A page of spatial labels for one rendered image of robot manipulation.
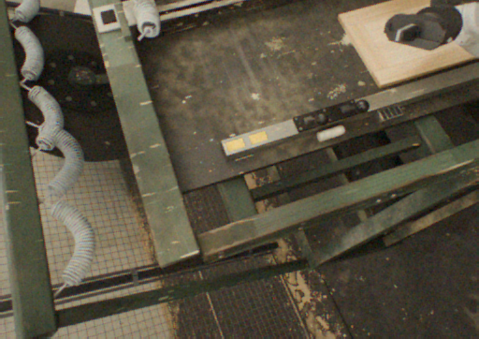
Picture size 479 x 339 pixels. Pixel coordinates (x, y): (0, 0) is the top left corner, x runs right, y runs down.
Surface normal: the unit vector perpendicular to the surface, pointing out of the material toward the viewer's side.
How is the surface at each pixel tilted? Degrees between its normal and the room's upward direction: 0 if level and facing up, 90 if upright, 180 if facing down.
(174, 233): 59
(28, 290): 90
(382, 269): 0
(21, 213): 90
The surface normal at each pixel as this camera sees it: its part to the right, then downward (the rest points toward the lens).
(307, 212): 0.02, -0.42
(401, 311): -0.80, 0.04
